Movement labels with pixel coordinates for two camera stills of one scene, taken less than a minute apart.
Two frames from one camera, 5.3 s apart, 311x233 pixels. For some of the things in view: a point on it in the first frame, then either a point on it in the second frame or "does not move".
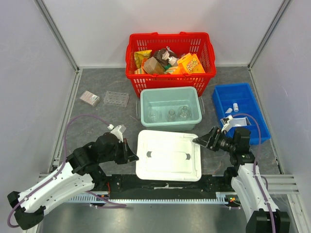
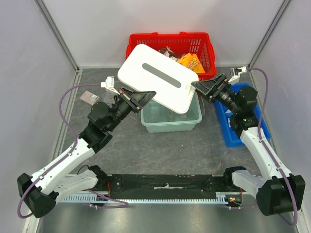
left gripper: (128, 155) -> (137, 100)
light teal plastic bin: (171, 108) does not move
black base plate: (129, 187) does not move
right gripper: (214, 139) -> (217, 87)
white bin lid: (167, 156) -> (143, 69)
